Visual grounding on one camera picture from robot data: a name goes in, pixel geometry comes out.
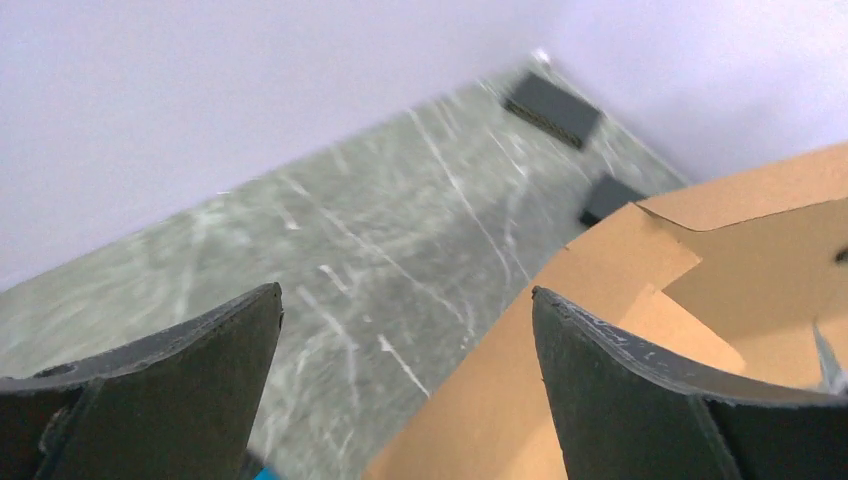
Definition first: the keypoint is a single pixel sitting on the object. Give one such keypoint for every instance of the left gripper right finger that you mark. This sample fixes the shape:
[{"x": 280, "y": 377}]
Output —
[{"x": 626, "y": 408}]

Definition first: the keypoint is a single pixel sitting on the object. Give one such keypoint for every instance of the brown cardboard box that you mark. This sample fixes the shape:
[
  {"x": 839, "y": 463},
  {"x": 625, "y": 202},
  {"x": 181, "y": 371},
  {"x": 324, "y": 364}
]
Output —
[{"x": 746, "y": 274}]

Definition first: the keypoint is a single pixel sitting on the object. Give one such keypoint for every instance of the blue capped marker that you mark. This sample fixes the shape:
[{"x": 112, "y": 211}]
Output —
[{"x": 255, "y": 468}]

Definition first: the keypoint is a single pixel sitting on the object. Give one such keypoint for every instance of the black foam block near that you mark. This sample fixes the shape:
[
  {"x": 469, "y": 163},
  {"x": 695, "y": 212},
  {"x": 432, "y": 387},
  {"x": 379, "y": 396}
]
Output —
[{"x": 607, "y": 195}]

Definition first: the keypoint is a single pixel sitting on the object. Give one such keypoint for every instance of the black foam block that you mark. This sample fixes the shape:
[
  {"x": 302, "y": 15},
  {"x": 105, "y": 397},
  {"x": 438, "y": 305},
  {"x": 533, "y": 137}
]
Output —
[
  {"x": 607, "y": 195},
  {"x": 564, "y": 116}
]

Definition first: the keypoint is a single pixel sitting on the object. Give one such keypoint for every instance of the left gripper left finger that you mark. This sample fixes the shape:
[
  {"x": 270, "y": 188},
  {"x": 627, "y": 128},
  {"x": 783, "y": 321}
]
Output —
[{"x": 176, "y": 404}]

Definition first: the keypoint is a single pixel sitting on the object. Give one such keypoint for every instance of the black foam block far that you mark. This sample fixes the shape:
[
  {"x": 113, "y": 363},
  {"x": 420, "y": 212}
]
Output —
[{"x": 564, "y": 116}]

